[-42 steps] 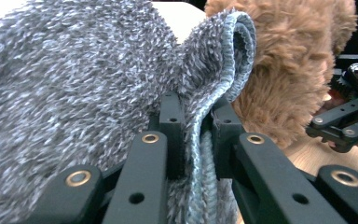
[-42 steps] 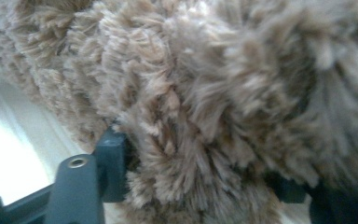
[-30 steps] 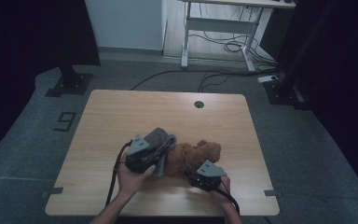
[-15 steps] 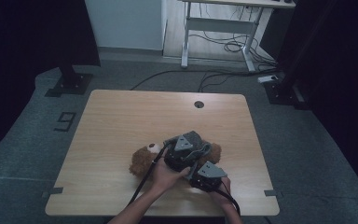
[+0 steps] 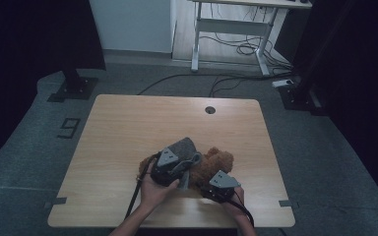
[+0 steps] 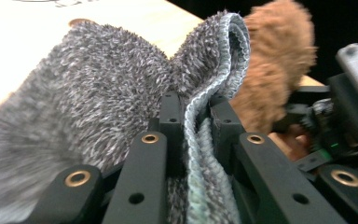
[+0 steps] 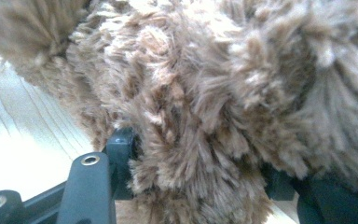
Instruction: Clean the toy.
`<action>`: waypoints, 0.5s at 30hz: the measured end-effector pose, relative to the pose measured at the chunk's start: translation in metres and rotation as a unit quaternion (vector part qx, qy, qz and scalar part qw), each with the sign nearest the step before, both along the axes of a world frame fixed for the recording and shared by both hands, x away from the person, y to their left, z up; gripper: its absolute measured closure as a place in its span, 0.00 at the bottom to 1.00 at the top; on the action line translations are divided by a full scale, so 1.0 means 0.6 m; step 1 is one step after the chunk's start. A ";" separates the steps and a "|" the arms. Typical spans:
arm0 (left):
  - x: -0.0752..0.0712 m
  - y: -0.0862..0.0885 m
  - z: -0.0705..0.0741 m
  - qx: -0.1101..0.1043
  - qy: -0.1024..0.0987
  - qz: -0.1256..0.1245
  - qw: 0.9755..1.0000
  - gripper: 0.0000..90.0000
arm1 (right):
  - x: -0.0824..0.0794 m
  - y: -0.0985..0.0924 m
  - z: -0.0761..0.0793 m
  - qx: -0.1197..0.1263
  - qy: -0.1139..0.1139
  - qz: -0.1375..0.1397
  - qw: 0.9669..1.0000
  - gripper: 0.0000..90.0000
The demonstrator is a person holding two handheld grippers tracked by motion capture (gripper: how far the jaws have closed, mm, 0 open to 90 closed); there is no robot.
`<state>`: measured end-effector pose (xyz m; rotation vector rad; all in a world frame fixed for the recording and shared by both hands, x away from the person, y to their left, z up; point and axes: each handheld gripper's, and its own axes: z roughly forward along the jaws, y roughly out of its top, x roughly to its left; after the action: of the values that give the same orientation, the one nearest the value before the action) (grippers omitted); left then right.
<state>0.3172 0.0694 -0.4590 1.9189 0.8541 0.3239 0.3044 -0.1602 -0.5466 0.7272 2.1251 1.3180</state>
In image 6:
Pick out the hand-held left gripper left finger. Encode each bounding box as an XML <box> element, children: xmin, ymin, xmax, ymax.
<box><xmin>148</xmin><ymin>91</ymin><xmax>186</xmax><ymax>178</ymax></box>

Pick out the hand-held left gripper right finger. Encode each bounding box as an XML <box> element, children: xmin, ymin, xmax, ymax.
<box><xmin>210</xmin><ymin>94</ymin><xmax>247</xmax><ymax>175</ymax></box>

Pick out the grey fuzzy cloth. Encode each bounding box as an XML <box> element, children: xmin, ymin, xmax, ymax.
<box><xmin>0</xmin><ymin>10</ymin><xmax>335</xmax><ymax>224</ymax></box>

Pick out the brown plush teddy bear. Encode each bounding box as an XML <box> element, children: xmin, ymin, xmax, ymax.
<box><xmin>229</xmin><ymin>0</ymin><xmax>320</xmax><ymax>134</ymax></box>

